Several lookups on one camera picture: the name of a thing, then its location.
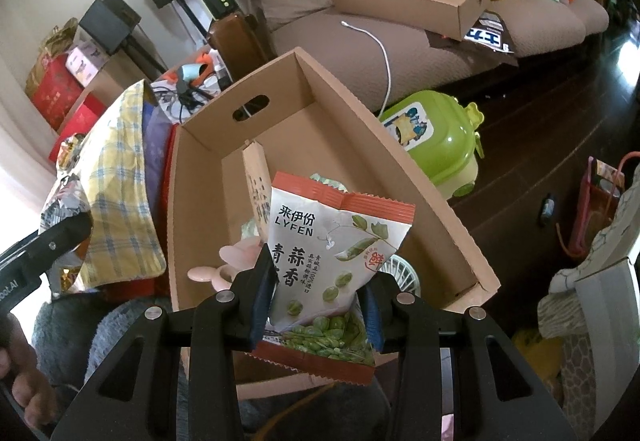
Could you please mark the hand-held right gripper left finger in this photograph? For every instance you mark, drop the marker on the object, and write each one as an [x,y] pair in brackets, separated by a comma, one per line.
[260,316]

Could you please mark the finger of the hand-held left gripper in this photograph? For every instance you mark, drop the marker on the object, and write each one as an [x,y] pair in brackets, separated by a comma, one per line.
[57,246]

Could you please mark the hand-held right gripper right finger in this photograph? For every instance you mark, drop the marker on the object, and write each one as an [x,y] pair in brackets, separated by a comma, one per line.
[375,321]

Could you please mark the green daisy handheld fan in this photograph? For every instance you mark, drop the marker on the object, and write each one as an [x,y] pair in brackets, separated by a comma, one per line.
[407,273]

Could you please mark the pink handheld fan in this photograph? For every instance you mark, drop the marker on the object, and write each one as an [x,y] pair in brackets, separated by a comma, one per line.
[235,253]

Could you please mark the green pea snack packet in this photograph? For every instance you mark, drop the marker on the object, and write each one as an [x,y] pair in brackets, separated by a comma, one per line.
[320,241]

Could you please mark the wooden folding fan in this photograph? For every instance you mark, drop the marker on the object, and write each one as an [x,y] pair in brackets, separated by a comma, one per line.
[257,191]

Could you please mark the large cardboard box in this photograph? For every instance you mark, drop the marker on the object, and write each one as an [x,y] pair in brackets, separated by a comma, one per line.
[330,131]

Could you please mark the person's left hand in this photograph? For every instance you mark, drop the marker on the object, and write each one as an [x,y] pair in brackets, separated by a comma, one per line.
[30,391]

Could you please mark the person's blue fleece robe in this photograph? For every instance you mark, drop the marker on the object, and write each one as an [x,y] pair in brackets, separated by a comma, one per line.
[75,321]

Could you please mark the shiny gold snack packet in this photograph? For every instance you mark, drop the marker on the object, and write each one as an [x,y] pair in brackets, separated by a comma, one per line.
[70,153]

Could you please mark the yellow plaid tablecloth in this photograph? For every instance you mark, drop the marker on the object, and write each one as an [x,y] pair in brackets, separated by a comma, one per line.
[120,171]

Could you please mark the red biscuit box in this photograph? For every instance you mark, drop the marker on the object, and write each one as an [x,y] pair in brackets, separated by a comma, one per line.
[80,126]

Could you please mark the purple under cloth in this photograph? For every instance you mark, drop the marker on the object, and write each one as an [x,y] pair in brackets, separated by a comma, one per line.
[157,146]

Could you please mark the red gift box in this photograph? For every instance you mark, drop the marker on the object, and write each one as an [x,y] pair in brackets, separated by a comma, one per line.
[50,96]

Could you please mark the brown cardboard carton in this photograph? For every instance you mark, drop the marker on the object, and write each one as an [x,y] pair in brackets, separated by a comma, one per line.
[120,76]

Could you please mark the white pink tissue box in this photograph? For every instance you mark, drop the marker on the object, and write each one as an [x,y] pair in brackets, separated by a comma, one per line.
[85,61]

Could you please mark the gold gift bag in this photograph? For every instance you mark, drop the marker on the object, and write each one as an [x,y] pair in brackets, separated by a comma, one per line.
[50,38]

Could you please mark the black speaker stand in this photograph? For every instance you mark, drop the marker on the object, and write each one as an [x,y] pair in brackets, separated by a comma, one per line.
[192,18]
[145,53]

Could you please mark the white patterned cushion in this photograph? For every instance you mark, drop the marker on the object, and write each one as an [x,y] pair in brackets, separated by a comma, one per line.
[600,311]

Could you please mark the pink shopping bag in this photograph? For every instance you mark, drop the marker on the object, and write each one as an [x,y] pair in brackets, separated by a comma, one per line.
[600,206]

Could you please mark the brown sofa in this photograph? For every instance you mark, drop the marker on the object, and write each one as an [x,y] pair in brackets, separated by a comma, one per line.
[325,36]

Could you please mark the black white printed bag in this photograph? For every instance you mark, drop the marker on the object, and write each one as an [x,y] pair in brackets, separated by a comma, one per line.
[487,38]

